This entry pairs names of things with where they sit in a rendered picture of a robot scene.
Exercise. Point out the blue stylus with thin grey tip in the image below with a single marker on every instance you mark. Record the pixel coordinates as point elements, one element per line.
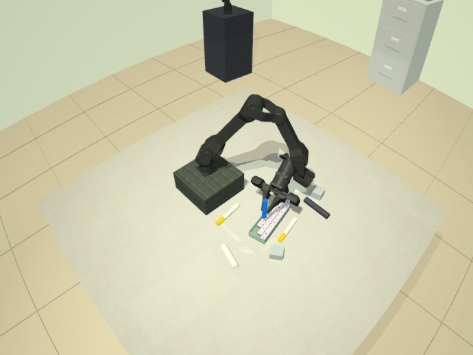
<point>264,213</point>

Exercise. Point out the white sheet of paper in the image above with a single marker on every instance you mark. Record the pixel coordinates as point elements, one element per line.
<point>294,187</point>

